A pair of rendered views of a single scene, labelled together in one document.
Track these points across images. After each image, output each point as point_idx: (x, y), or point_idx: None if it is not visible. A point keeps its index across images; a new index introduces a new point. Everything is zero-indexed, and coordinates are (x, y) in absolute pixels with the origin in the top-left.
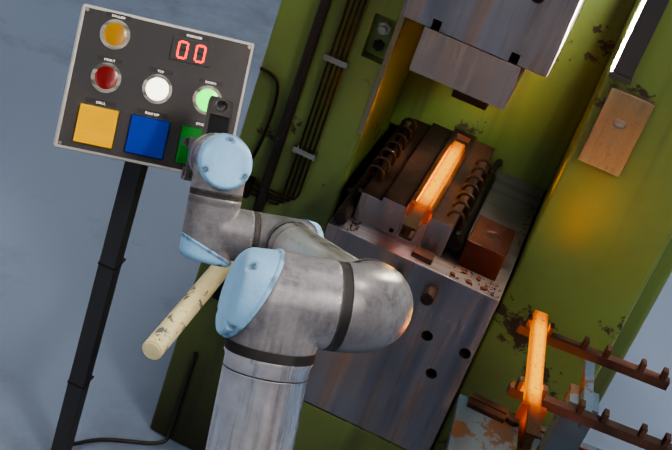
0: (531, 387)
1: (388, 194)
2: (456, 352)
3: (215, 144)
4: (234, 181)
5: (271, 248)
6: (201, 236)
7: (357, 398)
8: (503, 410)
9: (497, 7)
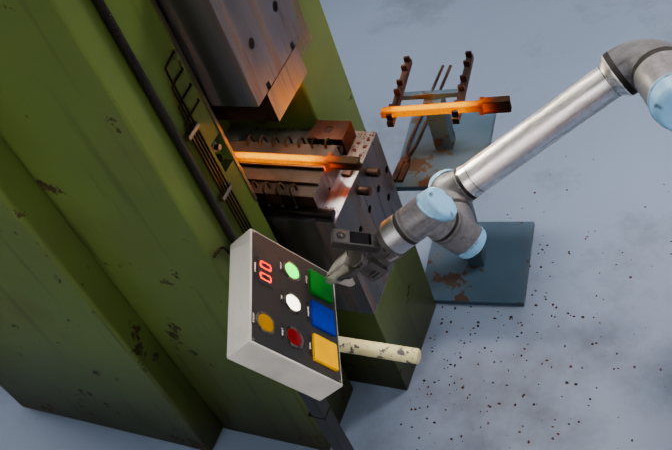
0: (461, 105)
1: (313, 181)
2: (385, 174)
3: (437, 203)
4: (451, 199)
5: (479, 189)
6: (477, 232)
7: None
8: (401, 163)
9: (272, 36)
